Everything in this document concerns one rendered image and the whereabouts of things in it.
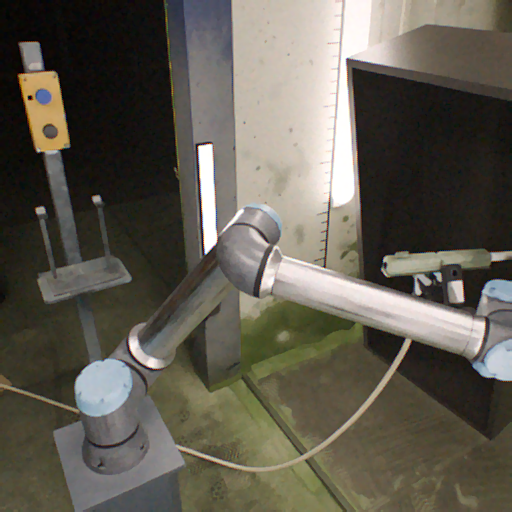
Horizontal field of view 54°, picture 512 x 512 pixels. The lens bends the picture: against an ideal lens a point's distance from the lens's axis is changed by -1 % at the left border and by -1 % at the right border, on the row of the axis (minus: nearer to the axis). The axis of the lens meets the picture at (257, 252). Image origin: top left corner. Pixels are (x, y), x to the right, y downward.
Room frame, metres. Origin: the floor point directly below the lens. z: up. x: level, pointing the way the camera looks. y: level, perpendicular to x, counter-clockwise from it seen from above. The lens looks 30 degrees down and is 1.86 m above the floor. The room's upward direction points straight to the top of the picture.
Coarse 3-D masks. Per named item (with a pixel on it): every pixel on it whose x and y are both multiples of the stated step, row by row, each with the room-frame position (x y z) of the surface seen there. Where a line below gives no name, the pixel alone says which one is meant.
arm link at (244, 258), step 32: (224, 256) 0.91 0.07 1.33; (256, 256) 0.88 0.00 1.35; (256, 288) 0.85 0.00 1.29; (288, 288) 0.85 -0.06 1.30; (320, 288) 0.84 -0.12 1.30; (352, 288) 0.83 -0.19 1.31; (384, 288) 0.84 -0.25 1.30; (384, 320) 0.79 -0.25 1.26; (416, 320) 0.78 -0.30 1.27; (448, 320) 0.77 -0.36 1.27; (480, 320) 0.77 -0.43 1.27; (480, 352) 0.73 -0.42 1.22
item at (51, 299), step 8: (112, 256) 1.85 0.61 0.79; (80, 264) 1.78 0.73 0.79; (88, 264) 1.78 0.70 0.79; (96, 264) 1.78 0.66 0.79; (104, 264) 1.78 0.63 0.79; (112, 264) 1.78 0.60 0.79; (48, 272) 1.72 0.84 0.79; (64, 272) 1.72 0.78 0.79; (72, 272) 1.72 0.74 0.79; (80, 272) 1.72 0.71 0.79; (120, 272) 1.72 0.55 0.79; (112, 280) 1.66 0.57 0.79; (120, 280) 1.66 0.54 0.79; (128, 280) 1.67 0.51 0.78; (48, 288) 1.61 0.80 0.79; (88, 288) 1.61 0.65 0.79; (96, 288) 1.61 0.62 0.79; (104, 288) 1.62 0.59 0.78; (48, 296) 1.55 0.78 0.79; (56, 296) 1.55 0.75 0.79; (64, 296) 1.55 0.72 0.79; (72, 296) 1.56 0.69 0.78
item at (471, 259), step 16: (400, 256) 1.17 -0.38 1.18; (416, 256) 1.18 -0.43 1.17; (432, 256) 1.18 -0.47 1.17; (448, 256) 1.19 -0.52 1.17; (464, 256) 1.19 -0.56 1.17; (480, 256) 1.20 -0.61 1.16; (496, 256) 1.22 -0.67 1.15; (384, 272) 1.16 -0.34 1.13; (400, 272) 1.15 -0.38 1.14; (416, 272) 1.16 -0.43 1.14
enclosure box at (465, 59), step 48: (384, 48) 1.53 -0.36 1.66; (432, 48) 1.45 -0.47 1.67; (480, 48) 1.39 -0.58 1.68; (384, 96) 1.61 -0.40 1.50; (432, 96) 1.71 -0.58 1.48; (480, 96) 1.56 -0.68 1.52; (384, 144) 1.63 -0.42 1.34; (432, 144) 1.72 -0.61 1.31; (480, 144) 1.56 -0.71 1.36; (384, 192) 1.65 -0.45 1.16; (432, 192) 1.74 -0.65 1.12; (480, 192) 1.57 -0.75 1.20; (384, 240) 1.67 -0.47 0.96; (432, 240) 1.76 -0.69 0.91; (480, 240) 1.58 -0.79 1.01; (480, 288) 1.58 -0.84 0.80; (384, 336) 1.69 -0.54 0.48; (432, 384) 1.42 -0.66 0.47; (480, 384) 1.39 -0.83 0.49; (480, 432) 1.20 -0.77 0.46
